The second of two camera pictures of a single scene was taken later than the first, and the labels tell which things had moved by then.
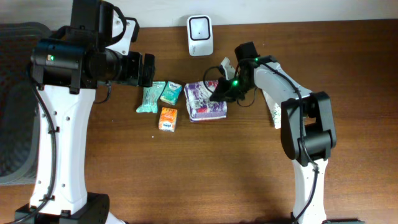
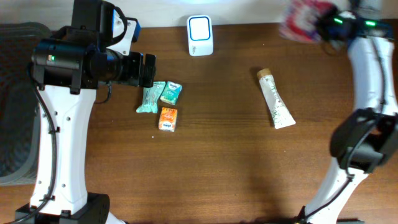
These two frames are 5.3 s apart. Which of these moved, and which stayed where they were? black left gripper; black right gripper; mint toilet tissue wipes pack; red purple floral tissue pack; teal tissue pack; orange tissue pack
Moved: black right gripper; red purple floral tissue pack
Stayed: black left gripper; teal tissue pack; mint toilet tissue wipes pack; orange tissue pack
